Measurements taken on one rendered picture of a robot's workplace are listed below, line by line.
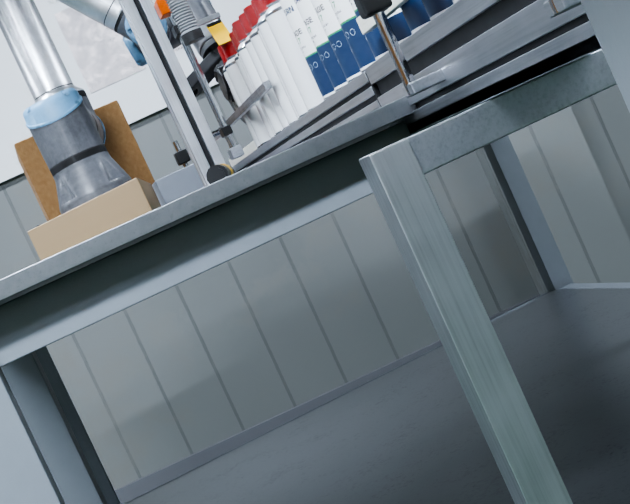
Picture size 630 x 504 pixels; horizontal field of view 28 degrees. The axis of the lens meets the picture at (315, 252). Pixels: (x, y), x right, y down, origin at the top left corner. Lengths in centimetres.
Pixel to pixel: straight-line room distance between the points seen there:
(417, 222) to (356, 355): 334
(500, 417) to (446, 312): 11
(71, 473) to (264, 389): 218
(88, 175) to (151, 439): 221
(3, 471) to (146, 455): 319
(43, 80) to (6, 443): 138
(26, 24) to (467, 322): 166
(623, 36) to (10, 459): 117
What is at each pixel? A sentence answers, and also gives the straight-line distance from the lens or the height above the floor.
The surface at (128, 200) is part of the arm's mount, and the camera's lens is 231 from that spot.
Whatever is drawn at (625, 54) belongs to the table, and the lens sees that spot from 20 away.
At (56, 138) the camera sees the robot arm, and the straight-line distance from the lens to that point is 243.
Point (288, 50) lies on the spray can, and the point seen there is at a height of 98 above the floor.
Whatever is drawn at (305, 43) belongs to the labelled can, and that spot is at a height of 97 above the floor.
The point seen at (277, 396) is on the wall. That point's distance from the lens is 445.
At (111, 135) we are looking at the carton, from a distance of 275.
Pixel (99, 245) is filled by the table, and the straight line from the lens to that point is 129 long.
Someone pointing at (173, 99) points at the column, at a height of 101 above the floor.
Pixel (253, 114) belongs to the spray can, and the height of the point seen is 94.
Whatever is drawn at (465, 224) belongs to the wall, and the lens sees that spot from 445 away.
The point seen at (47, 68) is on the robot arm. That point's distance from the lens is 260.
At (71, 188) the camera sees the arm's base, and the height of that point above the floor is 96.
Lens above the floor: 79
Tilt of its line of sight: 3 degrees down
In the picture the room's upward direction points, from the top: 25 degrees counter-clockwise
